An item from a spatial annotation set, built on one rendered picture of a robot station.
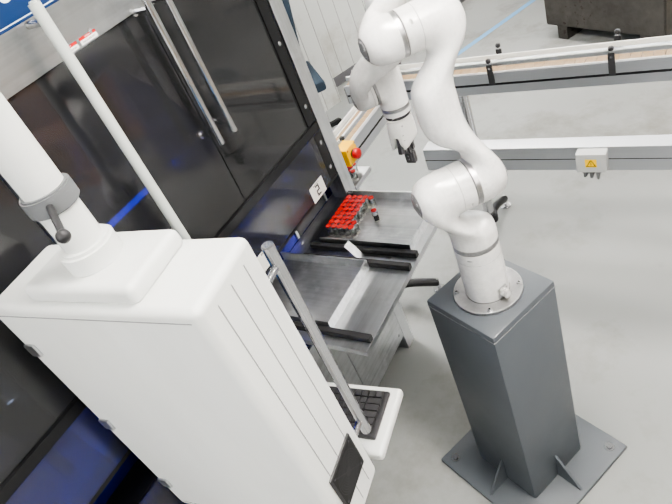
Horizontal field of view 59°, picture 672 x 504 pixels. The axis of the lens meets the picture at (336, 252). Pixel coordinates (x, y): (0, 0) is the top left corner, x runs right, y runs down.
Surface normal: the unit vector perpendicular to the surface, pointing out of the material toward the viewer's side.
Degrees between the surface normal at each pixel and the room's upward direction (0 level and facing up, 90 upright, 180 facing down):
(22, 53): 90
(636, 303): 0
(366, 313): 0
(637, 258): 0
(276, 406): 90
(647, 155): 90
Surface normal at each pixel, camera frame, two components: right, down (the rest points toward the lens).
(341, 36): 0.58, 0.34
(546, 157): -0.45, 0.68
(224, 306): 0.88, -0.02
